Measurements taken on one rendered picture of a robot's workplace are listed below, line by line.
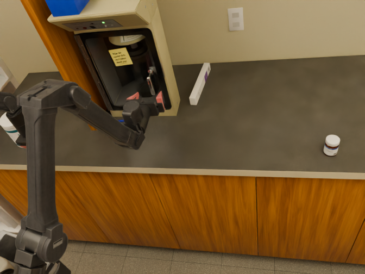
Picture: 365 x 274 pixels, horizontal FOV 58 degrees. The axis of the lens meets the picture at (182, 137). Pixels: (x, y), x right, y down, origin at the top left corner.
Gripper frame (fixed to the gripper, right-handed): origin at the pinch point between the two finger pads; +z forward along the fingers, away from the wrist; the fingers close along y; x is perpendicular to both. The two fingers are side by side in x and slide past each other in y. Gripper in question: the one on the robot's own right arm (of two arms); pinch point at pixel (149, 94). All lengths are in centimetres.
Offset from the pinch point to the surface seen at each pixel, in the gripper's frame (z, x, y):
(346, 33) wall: 52, 12, -82
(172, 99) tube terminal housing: 10.1, 12.4, -5.3
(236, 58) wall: 52, 22, -30
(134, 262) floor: -26, 115, 34
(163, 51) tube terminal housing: 14.2, -9.7, -5.4
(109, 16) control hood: -1.3, -34.6, 4.0
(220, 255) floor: -17, 115, -19
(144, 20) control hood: 4.4, -29.0, -5.1
